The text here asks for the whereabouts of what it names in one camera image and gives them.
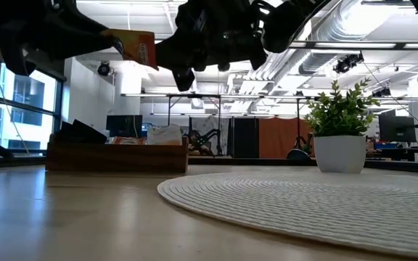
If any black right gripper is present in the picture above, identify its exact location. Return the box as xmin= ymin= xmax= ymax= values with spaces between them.
xmin=155 ymin=0 xmax=268 ymax=92

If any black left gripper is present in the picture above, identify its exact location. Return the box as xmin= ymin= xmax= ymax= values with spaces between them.
xmin=0 ymin=0 xmax=125 ymax=76

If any yellow tea bag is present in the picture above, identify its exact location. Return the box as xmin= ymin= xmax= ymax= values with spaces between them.
xmin=101 ymin=28 xmax=159 ymax=71

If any white orange tea bag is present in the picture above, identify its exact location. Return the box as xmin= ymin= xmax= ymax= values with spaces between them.
xmin=147 ymin=124 xmax=183 ymax=146

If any orange green tea bag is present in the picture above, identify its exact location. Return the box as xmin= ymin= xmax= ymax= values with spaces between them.
xmin=111 ymin=136 xmax=147 ymax=146

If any black tea bag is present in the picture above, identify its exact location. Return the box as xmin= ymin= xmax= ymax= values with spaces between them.
xmin=70 ymin=119 xmax=108 ymax=144
xmin=54 ymin=122 xmax=75 ymax=143

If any large office window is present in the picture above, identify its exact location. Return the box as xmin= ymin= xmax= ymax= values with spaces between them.
xmin=0 ymin=61 xmax=64 ymax=155

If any black partition panel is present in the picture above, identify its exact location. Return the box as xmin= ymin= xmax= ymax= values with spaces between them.
xmin=232 ymin=117 xmax=260 ymax=159

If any brown wooden compartment tray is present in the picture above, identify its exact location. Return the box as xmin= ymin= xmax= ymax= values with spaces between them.
xmin=45 ymin=133 xmax=189 ymax=174

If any orange partition panel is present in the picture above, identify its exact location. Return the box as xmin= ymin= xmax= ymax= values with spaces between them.
xmin=258 ymin=117 xmax=314 ymax=159

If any black tripod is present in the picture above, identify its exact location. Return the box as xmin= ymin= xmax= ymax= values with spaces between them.
xmin=287 ymin=97 xmax=314 ymax=160

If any green plant in white pot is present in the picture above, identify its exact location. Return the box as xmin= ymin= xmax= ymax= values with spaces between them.
xmin=304 ymin=77 xmax=381 ymax=174

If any white round woven placemat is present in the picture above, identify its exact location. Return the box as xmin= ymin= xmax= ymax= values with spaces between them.
xmin=157 ymin=170 xmax=418 ymax=260

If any black background monitor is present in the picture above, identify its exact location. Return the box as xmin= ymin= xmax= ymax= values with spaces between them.
xmin=378 ymin=115 xmax=417 ymax=144

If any black ceiling camera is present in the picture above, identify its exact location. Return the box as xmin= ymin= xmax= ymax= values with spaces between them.
xmin=97 ymin=60 xmax=112 ymax=77

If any silver ventilation duct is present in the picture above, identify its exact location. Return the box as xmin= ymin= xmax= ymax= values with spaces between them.
xmin=299 ymin=0 xmax=366 ymax=73

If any black overhead camera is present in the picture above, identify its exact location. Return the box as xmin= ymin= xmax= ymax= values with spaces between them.
xmin=334 ymin=52 xmax=364 ymax=75

